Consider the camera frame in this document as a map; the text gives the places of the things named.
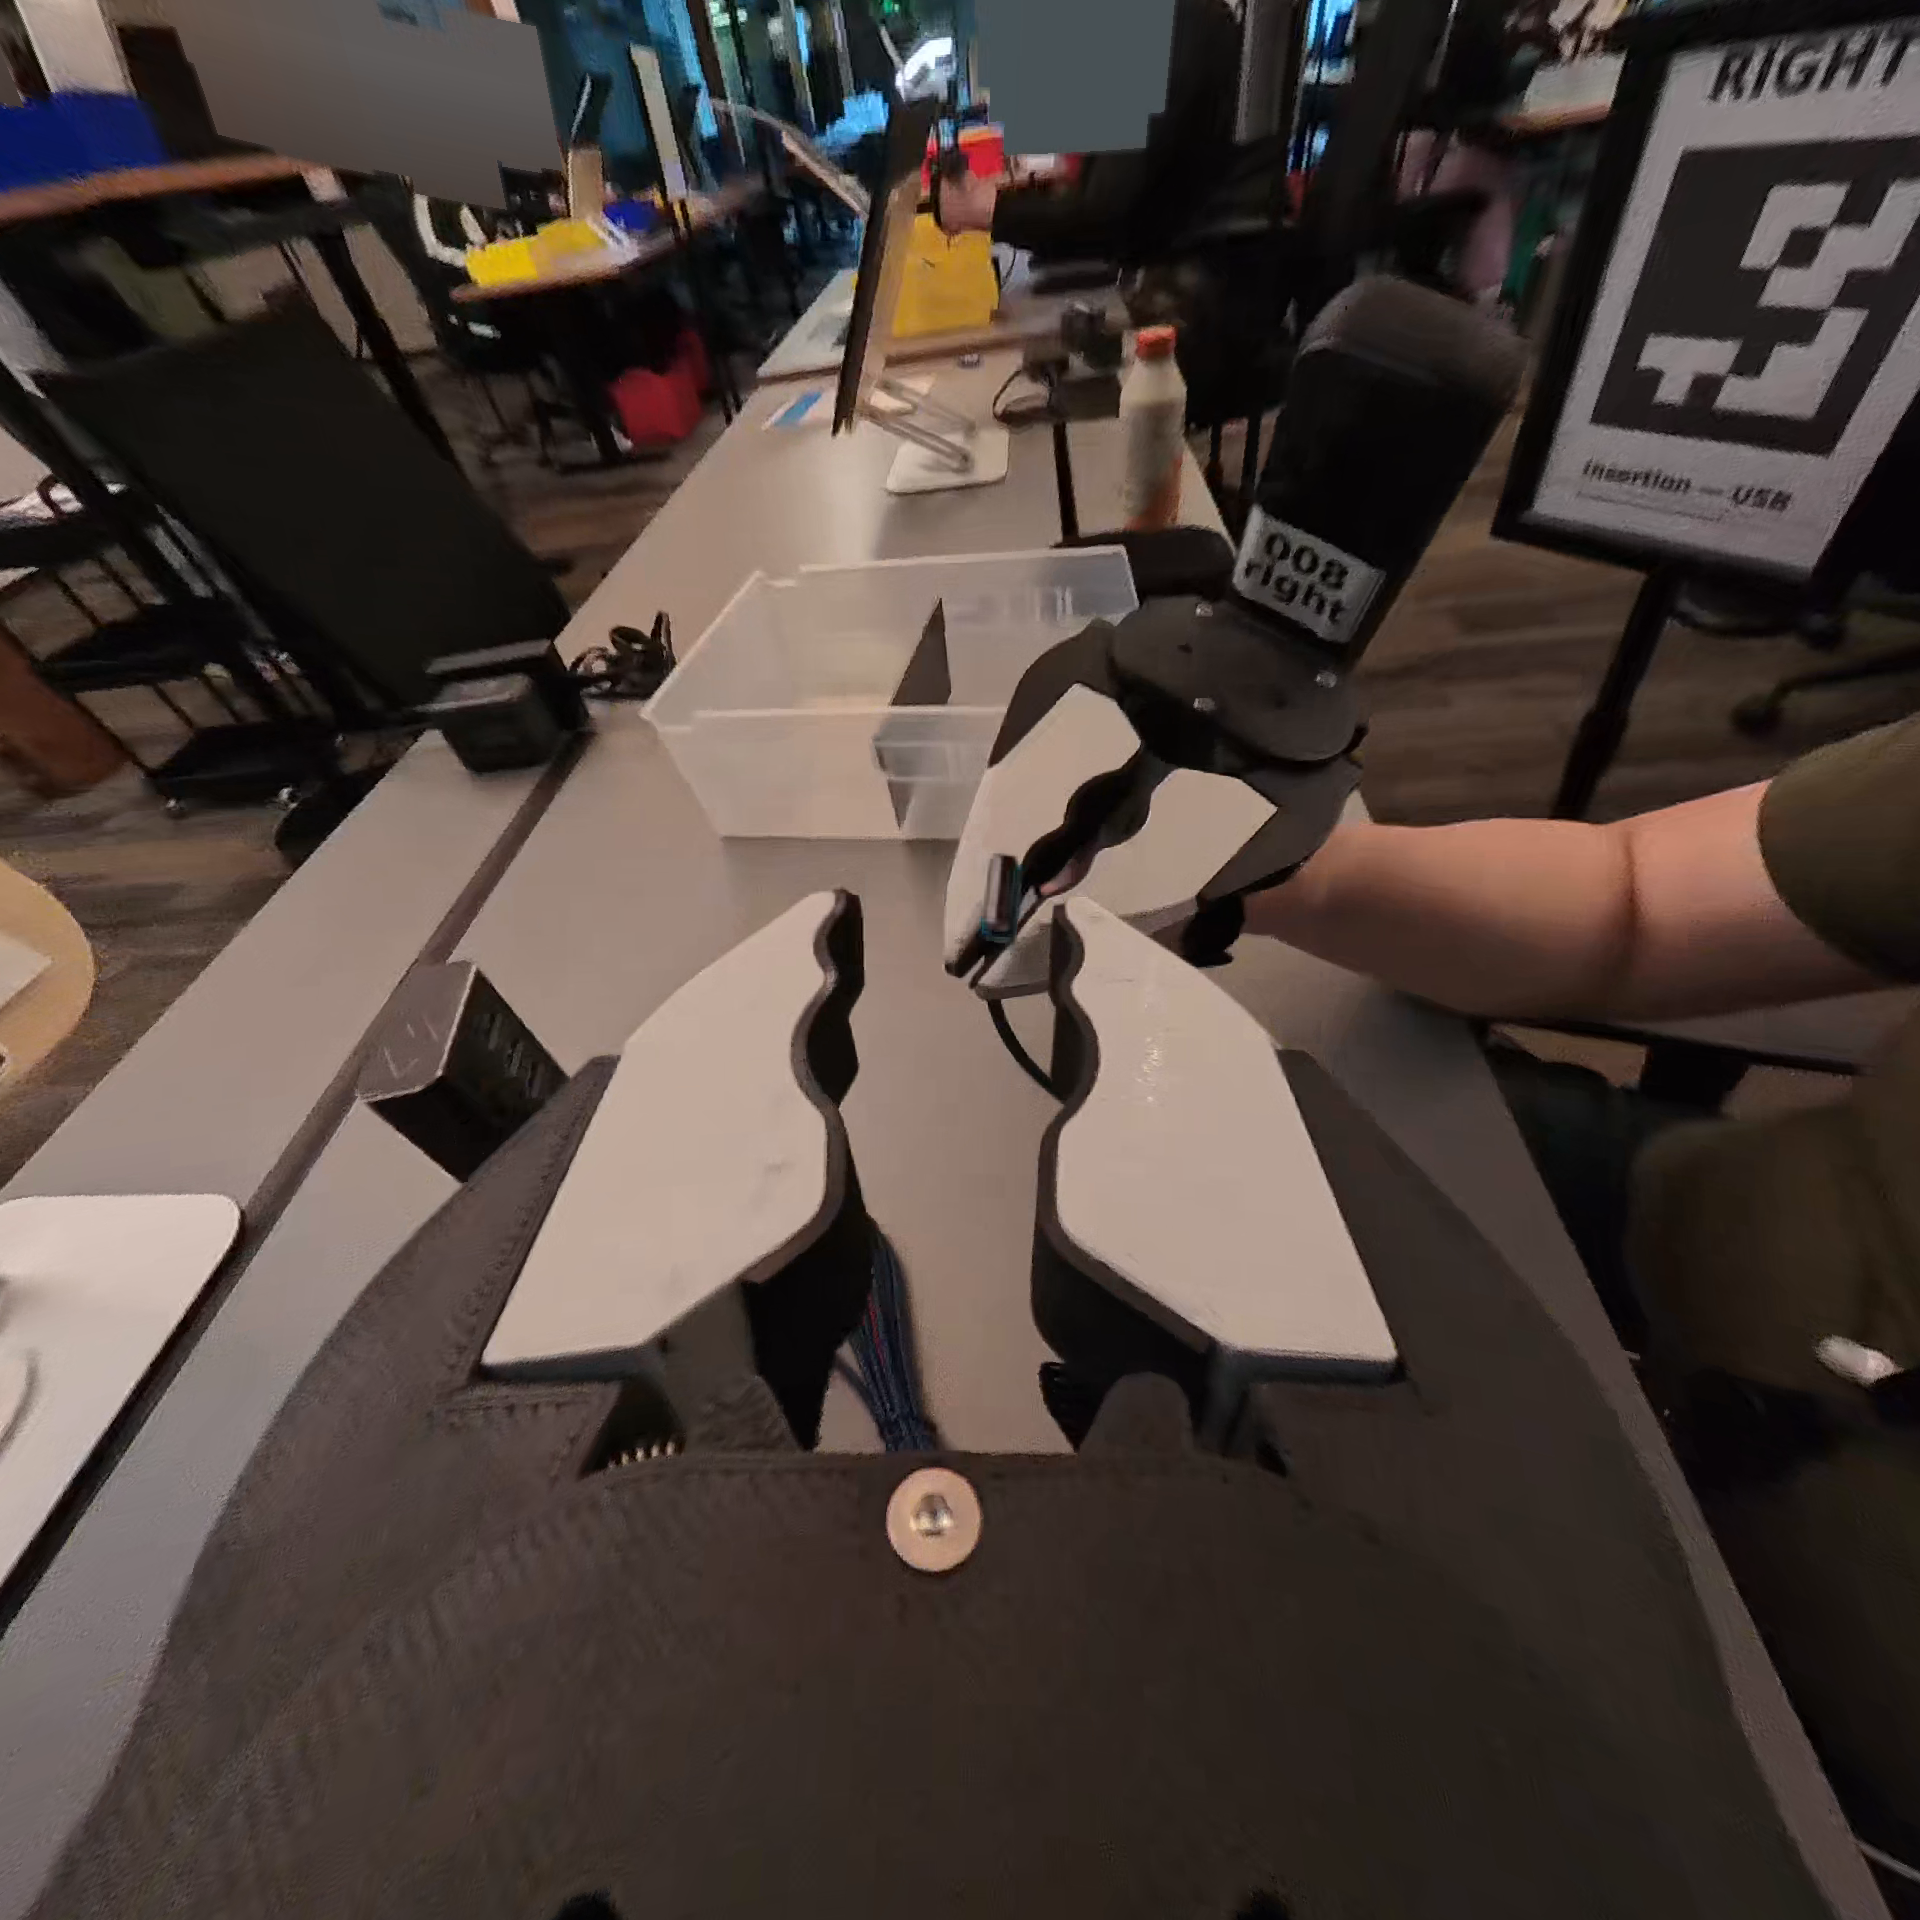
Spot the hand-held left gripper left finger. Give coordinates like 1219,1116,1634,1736
479,889,868,1382

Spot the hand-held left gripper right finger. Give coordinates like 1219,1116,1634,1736
1036,895,1402,1378

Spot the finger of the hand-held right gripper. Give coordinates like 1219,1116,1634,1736
971,761,1279,1001
941,680,1157,975

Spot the blue braided usb cable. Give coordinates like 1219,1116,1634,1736
833,853,1065,1454

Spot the black usb hub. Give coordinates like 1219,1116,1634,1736
357,959,572,1181

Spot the clear plastic bin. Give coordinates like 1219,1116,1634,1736
643,544,1143,840

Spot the person's right forearm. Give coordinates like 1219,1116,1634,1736
1236,777,1794,1023

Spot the dark bin divider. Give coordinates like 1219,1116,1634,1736
885,598,958,837

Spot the white bottle orange cap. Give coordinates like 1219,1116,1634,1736
1117,325,1190,529

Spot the small black desk device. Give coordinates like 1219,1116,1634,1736
1025,297,1130,424

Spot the black power adapter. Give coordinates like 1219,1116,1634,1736
423,608,681,777

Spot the thin dark board stand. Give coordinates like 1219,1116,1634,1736
829,94,1013,496

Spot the yellow storage bin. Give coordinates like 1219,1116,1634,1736
462,221,606,290
892,223,1001,340

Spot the red storage bin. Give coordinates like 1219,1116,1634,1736
607,334,713,447

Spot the framed tag sign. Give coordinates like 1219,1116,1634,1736
1489,0,1920,584

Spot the instruction sheet on stand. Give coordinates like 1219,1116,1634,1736
0,862,244,1584

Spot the black utility cart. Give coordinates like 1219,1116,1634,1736
0,480,354,817

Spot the black office chair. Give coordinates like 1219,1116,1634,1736
37,306,577,713

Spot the wooden standing desk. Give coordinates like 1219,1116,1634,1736
0,150,460,482

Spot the blue storage bin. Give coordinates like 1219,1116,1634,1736
0,89,170,194

